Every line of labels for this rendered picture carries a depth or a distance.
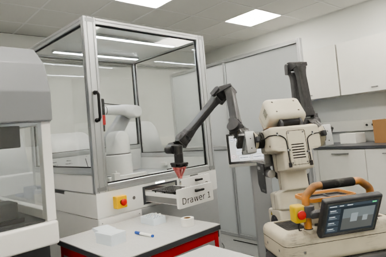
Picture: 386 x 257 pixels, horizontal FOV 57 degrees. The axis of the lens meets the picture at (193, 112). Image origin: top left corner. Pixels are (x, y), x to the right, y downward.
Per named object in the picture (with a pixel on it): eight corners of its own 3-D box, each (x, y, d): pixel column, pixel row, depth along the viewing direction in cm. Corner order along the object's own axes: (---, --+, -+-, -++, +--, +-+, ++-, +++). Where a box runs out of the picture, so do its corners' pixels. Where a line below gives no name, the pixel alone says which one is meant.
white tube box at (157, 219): (166, 222, 200) (165, 215, 201) (154, 226, 195) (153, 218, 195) (153, 219, 209) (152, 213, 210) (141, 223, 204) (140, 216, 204)
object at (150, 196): (209, 197, 224) (208, 187, 224) (178, 206, 206) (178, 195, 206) (168, 193, 252) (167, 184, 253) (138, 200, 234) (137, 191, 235)
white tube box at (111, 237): (126, 241, 171) (126, 230, 171) (111, 246, 164) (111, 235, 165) (110, 237, 179) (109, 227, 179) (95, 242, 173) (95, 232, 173)
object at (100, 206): (217, 188, 276) (215, 169, 277) (97, 219, 205) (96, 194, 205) (143, 182, 344) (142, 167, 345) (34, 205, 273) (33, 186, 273)
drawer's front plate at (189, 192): (213, 199, 224) (212, 181, 224) (179, 209, 203) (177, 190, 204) (211, 199, 225) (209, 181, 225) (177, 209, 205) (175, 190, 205)
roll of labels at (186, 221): (178, 225, 190) (177, 218, 191) (188, 222, 195) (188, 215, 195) (186, 228, 185) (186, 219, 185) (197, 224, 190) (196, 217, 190)
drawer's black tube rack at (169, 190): (196, 197, 227) (195, 187, 227) (175, 202, 214) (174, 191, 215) (173, 194, 243) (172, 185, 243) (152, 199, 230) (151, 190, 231)
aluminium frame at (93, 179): (215, 169, 277) (203, 35, 282) (96, 194, 205) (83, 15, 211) (142, 167, 345) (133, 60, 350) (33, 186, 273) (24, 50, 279)
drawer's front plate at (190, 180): (211, 187, 268) (209, 173, 269) (182, 195, 248) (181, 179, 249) (209, 187, 270) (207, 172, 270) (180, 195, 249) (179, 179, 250)
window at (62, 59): (94, 167, 211) (83, 24, 215) (93, 167, 210) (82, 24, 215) (37, 166, 273) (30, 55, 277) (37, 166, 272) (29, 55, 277)
